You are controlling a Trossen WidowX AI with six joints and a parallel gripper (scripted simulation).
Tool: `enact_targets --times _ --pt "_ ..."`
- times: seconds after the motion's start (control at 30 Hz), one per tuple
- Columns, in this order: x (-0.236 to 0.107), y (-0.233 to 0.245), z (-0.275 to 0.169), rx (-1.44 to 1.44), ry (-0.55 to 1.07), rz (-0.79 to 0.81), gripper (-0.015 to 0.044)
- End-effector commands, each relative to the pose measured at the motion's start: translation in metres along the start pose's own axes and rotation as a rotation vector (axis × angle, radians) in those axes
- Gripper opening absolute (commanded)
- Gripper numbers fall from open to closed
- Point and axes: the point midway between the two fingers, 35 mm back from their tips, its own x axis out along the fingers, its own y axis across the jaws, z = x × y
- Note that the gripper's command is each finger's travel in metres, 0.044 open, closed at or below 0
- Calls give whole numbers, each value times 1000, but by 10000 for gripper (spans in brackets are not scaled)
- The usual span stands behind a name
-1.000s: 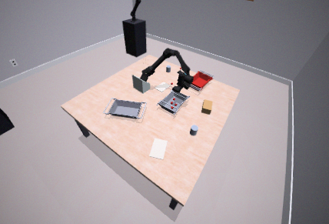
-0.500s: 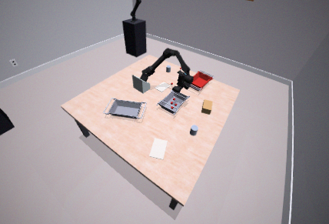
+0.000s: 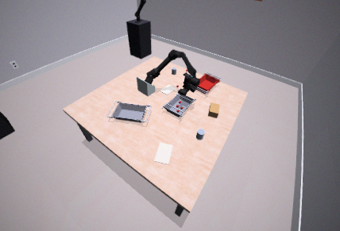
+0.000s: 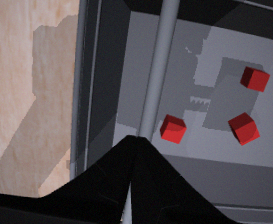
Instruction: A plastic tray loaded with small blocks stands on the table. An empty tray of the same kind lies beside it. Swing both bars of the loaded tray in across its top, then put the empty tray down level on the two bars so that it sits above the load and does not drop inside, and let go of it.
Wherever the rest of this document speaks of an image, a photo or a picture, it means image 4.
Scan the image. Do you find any small red block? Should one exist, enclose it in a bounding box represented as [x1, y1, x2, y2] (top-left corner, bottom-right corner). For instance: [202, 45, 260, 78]
[160, 115, 187, 144]
[228, 112, 260, 145]
[240, 67, 270, 92]

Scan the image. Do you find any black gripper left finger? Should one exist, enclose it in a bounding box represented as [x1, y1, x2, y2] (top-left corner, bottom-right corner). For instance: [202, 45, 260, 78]
[0, 135, 136, 224]

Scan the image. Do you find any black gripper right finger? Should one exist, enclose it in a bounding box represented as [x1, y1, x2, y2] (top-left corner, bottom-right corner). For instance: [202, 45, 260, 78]
[129, 136, 241, 224]

